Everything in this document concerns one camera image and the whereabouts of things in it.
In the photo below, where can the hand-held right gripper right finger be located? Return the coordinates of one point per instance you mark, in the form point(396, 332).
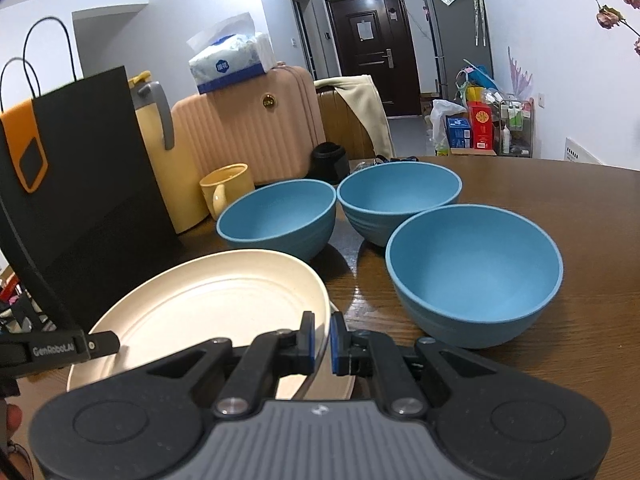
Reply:
point(337, 346)

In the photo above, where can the red carton box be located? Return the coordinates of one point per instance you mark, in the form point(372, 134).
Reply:
point(481, 125)

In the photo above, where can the dark brown door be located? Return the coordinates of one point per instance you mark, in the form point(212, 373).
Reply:
point(395, 80)

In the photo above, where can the blue white tissue pack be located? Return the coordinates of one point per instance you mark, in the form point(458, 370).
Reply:
point(230, 65)

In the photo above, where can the black paper bag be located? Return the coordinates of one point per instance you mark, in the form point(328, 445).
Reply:
point(85, 185)

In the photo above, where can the white plastic bag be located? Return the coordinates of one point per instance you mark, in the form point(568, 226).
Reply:
point(445, 112)

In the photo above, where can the yellow mug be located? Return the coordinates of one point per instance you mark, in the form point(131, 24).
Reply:
point(229, 191)

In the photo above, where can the person's left hand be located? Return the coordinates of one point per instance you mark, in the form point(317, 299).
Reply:
point(10, 420)

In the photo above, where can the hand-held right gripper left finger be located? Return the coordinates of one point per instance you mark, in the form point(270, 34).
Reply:
point(307, 341)

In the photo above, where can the blue fabric bundle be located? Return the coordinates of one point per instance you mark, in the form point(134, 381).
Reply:
point(480, 77)

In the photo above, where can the pink ribbed suitcase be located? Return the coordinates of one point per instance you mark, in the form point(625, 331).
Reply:
point(240, 125)

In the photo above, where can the brown wooden chair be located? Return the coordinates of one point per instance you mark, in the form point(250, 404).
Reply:
point(345, 125)

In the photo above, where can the dried flowers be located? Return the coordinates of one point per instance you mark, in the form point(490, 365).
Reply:
point(607, 15)

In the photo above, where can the white wall socket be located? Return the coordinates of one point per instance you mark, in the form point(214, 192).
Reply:
point(544, 100)

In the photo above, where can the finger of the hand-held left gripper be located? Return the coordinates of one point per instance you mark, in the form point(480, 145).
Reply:
point(60, 350)

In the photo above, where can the purple wall decal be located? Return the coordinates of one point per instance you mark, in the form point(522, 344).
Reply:
point(521, 72)

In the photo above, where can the white folded umbrella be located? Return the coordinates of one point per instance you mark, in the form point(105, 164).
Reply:
point(479, 10)

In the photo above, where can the cream round plate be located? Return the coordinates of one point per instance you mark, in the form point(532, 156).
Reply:
point(200, 300)
point(341, 388)

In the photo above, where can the cardboard box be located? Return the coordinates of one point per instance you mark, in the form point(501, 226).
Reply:
point(472, 152)

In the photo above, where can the blue carton box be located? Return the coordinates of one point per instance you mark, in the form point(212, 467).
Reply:
point(459, 132)

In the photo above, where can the blue ribbed bowl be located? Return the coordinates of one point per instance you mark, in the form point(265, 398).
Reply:
point(272, 225)
point(475, 270)
point(395, 190)

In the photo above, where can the grey refrigerator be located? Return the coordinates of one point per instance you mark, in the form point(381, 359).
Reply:
point(450, 35)

